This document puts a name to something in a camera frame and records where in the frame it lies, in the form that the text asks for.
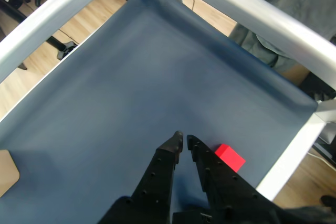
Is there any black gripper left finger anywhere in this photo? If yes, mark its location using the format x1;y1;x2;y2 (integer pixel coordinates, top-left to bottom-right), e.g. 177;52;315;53
98;130;184;224

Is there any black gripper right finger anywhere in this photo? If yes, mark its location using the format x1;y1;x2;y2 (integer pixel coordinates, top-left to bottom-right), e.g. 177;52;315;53
186;134;336;224

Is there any red cube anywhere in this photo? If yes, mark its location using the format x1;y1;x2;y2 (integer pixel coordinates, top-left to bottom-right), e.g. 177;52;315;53
214;144;246;174

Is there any beige rounded box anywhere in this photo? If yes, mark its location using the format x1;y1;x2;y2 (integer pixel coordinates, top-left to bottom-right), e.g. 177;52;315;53
0;150;20;198

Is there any dark blue table mat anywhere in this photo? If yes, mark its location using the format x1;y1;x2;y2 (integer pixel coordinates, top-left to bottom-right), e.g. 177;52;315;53
0;0;320;224

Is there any black tripod stand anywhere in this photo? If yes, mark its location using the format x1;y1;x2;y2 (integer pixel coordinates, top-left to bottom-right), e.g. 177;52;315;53
46;35;79;61

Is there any white metal frame rail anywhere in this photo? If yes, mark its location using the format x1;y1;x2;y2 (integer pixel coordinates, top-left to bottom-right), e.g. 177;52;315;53
0;0;336;201

